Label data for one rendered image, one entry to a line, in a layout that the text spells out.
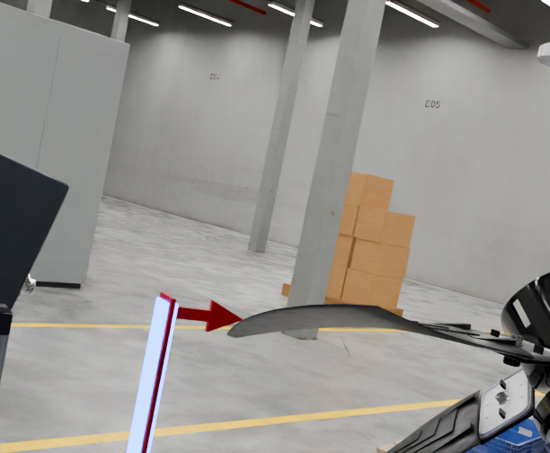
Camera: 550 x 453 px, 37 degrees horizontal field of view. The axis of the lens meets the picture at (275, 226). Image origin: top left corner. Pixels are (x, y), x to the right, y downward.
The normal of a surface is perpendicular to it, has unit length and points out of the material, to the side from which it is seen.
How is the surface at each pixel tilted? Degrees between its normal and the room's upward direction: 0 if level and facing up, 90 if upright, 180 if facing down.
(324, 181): 90
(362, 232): 90
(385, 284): 90
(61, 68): 90
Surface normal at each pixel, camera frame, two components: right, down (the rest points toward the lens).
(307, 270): -0.69, -0.10
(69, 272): 0.69, 0.18
